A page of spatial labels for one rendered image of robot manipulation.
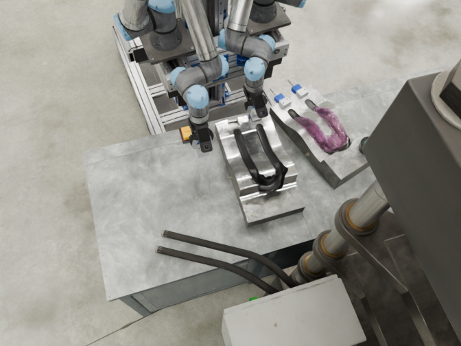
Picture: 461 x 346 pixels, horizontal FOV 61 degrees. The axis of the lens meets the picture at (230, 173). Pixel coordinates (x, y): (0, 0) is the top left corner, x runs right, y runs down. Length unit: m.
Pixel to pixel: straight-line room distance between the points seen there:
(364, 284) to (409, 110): 0.71
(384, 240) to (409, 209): 0.34
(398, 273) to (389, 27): 3.04
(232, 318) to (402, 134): 0.57
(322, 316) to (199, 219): 0.88
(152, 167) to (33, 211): 1.19
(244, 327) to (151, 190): 0.99
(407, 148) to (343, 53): 2.87
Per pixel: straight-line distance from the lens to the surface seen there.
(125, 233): 1.76
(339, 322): 1.01
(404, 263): 1.02
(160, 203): 1.78
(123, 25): 1.76
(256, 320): 0.97
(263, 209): 1.70
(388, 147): 0.69
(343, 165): 1.81
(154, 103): 2.79
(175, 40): 1.91
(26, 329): 2.67
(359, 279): 1.24
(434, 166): 0.61
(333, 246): 1.17
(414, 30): 3.91
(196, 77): 1.51
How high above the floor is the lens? 2.44
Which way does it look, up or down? 64 degrees down
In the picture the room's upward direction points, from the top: 4 degrees clockwise
